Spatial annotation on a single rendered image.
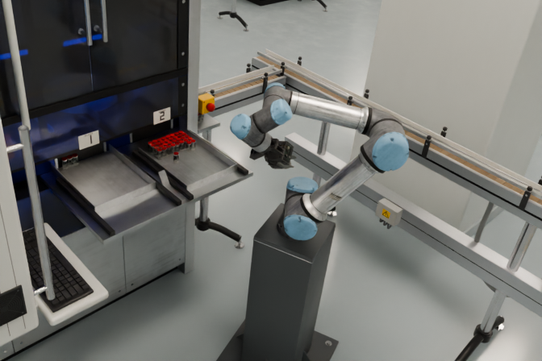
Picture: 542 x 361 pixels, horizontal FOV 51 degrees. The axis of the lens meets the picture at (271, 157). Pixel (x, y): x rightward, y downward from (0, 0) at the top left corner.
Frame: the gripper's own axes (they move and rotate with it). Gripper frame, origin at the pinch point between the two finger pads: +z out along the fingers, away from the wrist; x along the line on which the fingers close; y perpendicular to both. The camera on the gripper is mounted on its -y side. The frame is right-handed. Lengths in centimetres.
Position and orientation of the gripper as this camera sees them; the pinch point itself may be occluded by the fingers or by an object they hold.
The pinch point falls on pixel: (287, 164)
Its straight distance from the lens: 210.3
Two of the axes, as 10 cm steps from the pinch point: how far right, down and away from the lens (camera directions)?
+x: 2.5, -9.2, 3.0
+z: 5.2, 3.9, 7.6
